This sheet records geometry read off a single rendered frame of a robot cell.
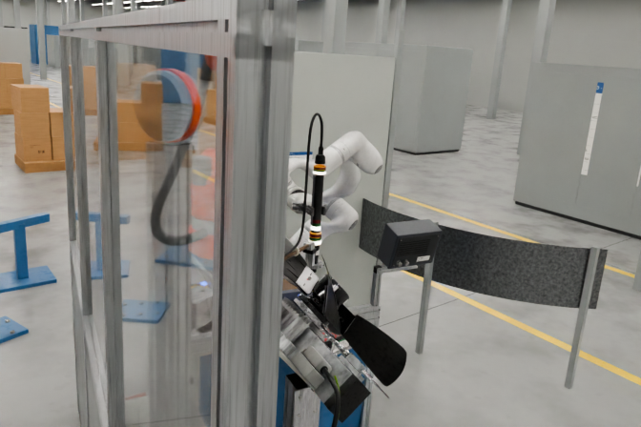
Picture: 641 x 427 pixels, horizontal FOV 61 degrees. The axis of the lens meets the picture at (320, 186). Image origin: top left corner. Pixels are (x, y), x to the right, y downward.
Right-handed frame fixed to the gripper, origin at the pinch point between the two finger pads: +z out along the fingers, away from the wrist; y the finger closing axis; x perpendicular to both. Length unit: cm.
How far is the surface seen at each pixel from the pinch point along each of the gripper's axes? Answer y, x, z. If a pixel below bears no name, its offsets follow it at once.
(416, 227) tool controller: -71, -23, -33
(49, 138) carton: 69, -94, -746
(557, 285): -199, -78, -49
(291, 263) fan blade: 10.8, -16.7, 4.8
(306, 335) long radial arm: 11.9, -35.0, 21.4
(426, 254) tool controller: -78, -37, -32
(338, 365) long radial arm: 11, -35, 41
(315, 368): 18, -34, 41
